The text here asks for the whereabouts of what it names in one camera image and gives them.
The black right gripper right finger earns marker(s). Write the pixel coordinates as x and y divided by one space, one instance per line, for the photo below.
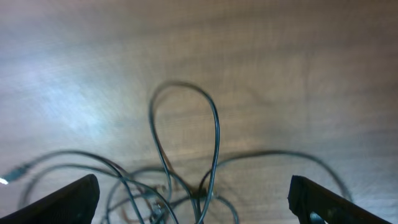
312 203

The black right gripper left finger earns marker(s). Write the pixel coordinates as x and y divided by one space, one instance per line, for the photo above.
74 203

